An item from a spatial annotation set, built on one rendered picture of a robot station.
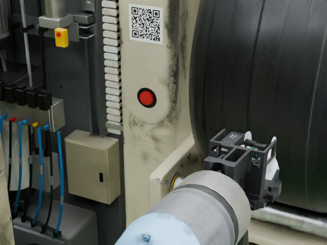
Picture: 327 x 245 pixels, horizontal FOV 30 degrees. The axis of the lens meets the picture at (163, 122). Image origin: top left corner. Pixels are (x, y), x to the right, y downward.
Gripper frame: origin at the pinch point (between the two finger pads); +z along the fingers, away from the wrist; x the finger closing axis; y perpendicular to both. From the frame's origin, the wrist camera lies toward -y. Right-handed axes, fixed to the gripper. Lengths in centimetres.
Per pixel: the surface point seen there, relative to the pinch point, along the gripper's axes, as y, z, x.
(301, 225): -21.4, 24.4, -2.1
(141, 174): -23, 33, 36
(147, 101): -5.2, 29.8, 33.9
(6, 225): -36, 16, 61
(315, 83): 10.4, 8.2, -4.0
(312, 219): -19.9, 24.8, -3.9
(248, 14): 18.8, 10.2, 7.6
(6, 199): -29, 17, 61
